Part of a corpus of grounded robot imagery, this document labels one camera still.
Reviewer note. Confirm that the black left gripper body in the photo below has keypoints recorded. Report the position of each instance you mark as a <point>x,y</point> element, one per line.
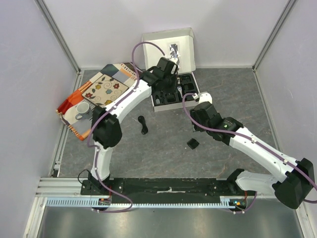
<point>169,86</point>

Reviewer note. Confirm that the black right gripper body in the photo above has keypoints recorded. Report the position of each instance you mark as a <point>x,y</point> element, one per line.
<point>198,109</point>

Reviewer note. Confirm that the silver black hair clipper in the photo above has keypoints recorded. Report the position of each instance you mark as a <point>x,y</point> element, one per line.
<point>180,91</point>

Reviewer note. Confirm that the black clipper guard comb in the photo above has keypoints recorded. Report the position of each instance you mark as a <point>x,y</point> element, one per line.
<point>193,143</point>

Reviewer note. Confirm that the white cardboard clipper box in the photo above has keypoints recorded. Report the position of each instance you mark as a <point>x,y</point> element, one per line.
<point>157,46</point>

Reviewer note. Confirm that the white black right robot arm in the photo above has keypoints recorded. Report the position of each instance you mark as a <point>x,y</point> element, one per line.
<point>290,180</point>

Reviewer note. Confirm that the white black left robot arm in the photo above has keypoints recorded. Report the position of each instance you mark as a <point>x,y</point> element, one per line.
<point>106,129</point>

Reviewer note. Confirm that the black guard comb in tray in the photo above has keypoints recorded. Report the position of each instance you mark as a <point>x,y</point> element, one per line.
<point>170,98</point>

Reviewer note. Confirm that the black plastic tray insert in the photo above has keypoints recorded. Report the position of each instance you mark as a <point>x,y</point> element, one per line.
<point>188,83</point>

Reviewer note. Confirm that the colourful patchwork cloth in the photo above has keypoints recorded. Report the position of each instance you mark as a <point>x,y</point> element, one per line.
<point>122,72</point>

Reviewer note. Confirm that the floral square plate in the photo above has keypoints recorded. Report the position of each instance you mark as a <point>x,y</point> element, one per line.
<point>103,90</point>

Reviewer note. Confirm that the grey ceramic mug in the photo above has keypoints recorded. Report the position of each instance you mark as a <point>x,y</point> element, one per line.
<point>83,111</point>

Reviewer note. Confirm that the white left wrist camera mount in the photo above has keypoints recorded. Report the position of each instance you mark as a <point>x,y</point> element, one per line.
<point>174,65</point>

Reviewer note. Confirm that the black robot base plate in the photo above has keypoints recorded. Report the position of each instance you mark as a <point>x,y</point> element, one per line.
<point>165,190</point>

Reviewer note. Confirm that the white slotted cable duct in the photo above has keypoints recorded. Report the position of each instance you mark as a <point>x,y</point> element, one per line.
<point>105,203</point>

